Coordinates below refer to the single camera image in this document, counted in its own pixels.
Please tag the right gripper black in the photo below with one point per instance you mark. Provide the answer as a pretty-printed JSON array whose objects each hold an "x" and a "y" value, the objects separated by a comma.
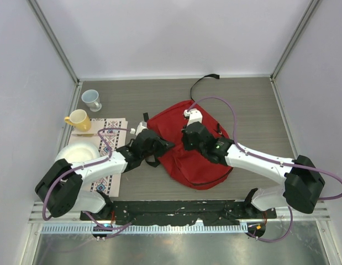
[{"x": 187, "y": 146}]

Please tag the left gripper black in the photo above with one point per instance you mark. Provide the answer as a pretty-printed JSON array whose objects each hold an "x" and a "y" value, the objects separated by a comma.
[{"x": 164, "y": 145}]

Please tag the red backpack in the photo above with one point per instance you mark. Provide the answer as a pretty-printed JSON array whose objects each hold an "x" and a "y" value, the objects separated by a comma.
[{"x": 189, "y": 168}]

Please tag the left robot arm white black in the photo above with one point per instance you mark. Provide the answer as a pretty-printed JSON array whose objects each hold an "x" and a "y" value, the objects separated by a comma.
[{"x": 61, "y": 188}]

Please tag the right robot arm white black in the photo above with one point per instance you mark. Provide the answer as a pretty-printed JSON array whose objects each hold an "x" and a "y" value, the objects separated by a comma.
[{"x": 299, "y": 184}]

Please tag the patterned placemat cloth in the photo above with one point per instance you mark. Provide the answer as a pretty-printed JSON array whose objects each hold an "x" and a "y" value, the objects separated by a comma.
[{"x": 106, "y": 134}]

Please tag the white paper plate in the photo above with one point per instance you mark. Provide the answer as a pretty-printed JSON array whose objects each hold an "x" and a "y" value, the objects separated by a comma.
[{"x": 80, "y": 151}]

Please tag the yellow mug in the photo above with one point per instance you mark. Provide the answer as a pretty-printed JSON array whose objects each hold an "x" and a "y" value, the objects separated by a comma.
[{"x": 79, "y": 120}]

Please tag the light blue cup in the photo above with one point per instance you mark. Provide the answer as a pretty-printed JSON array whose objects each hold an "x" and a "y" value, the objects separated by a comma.
[{"x": 92, "y": 100}]

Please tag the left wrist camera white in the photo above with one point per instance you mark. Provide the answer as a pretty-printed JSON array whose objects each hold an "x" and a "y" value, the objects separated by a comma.
[{"x": 141, "y": 126}]

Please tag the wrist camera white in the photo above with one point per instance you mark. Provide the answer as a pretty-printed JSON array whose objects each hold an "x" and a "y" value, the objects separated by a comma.
[
  {"x": 141, "y": 126},
  {"x": 193, "y": 116}
]

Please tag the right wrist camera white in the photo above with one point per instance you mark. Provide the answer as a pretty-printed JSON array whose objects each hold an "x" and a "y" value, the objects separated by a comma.
[{"x": 193, "y": 116}]

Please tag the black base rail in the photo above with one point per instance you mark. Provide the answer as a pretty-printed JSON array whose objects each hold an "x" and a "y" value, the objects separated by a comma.
[{"x": 179, "y": 212}]

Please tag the white cable duct strip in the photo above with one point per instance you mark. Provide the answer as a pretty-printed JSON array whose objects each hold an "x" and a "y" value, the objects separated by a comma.
[{"x": 197, "y": 228}]

